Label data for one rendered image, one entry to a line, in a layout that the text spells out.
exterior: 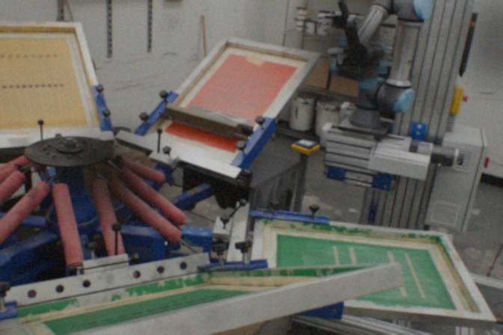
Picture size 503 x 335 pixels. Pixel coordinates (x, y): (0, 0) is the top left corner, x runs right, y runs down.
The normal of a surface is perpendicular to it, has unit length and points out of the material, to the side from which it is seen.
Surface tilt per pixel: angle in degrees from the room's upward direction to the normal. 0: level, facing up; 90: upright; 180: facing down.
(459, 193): 90
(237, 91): 32
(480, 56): 90
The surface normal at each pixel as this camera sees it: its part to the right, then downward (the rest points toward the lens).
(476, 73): -0.55, 0.28
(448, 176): -0.33, 0.33
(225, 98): -0.22, -0.64
